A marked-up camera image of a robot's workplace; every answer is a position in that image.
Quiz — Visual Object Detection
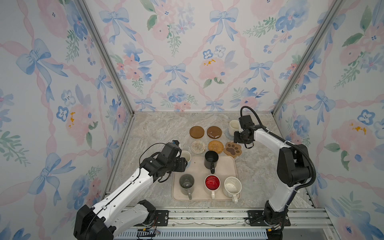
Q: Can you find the cream mug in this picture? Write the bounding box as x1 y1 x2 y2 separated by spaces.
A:
229 120 241 137

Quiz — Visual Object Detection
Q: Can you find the white and blue mug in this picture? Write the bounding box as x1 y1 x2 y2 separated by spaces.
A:
181 151 192 169

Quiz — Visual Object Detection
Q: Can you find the woven rattan round coaster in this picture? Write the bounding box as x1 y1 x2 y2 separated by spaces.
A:
208 140 224 154

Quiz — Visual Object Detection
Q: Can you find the glossy brown wooden coaster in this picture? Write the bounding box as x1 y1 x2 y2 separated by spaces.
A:
207 126 223 139

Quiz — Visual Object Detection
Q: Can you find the clear patterned glass coaster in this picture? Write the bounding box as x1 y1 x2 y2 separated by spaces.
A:
190 141 206 155

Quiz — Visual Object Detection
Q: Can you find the matte brown wooden coaster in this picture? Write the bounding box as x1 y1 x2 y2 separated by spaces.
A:
190 126 205 139

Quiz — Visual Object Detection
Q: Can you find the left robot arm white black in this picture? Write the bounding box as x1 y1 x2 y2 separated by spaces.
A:
74 154 188 240

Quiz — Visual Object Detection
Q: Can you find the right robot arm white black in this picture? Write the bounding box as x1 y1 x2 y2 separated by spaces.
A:
234 127 316 228

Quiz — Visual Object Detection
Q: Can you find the cork paw print coaster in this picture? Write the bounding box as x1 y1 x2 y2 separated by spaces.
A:
224 142 242 158

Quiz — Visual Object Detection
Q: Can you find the grey braided round coaster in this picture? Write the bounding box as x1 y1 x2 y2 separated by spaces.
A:
225 129 234 141

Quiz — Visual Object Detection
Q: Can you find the grey mug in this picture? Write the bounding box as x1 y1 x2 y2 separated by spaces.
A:
179 174 195 201

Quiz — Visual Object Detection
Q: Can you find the beige serving tray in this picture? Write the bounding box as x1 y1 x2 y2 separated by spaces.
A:
172 155 238 202

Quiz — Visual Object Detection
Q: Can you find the black mug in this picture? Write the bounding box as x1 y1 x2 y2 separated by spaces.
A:
204 151 219 174

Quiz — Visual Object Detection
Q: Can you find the red interior white mug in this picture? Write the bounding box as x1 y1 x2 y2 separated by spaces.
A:
204 175 221 200

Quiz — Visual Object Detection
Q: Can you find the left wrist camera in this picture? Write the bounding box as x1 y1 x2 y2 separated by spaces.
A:
162 140 182 160

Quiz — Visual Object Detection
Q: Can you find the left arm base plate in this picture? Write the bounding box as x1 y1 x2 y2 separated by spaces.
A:
142 210 169 227

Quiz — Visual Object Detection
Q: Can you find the black corrugated cable right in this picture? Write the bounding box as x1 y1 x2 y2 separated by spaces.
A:
239 105 317 190

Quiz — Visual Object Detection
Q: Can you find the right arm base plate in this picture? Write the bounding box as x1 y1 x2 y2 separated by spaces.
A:
246 210 291 228

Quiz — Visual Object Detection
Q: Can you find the aluminium front rail frame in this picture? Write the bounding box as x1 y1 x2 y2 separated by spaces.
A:
113 208 341 240

